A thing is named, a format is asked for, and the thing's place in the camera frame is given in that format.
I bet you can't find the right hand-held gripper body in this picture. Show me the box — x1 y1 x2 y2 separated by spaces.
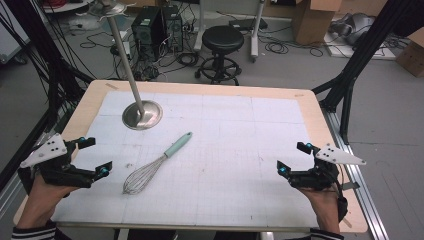
286 142 367 193

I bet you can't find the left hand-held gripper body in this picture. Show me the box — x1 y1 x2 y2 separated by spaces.
17 133 97 195

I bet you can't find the whisk with mint green handle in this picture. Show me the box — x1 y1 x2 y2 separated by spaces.
121 131 194 196

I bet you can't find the person's right hand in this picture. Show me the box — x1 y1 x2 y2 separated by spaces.
297 187 342 235

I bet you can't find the person's left hand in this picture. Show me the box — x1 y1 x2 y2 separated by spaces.
15 174 80 231

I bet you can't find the white gridded mat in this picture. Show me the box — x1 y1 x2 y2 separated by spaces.
50 90 320 229

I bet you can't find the metal stand with round base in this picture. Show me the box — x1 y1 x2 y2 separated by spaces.
89 0 164 131

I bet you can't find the white floor board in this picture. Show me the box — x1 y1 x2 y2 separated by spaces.
323 31 398 62

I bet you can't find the tall cardboard box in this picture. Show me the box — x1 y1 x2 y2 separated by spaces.
291 0 344 46

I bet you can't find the white stand leg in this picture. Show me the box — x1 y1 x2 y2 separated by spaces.
249 0 267 64
193 0 208 52

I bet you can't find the grey bag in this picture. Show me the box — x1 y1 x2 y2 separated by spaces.
329 12 377 46

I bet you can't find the large black computer tower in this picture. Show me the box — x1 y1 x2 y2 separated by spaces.
130 5 165 58

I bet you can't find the flat black device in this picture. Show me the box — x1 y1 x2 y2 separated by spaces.
228 17 269 32

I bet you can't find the black round stool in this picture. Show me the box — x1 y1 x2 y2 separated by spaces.
194 25 246 87

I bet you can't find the white round table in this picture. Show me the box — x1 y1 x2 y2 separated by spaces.
42 0 96 15

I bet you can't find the low cardboard box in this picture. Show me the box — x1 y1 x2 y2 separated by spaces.
395 27 424 79

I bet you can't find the narrow black computer tower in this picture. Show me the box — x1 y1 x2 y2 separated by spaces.
161 4 185 54

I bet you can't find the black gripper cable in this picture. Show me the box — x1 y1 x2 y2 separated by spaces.
332 162 350 224

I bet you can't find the aluminium rail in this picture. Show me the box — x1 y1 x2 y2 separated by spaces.
320 107 390 240

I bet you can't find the black metal frame with cables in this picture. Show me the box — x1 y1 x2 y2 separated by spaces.
0 0 96 193

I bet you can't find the coiled black floor cable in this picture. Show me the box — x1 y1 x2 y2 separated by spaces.
259 32 325 58

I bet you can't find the black metal frame stand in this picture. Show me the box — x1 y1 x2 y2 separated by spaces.
311 0 424 146

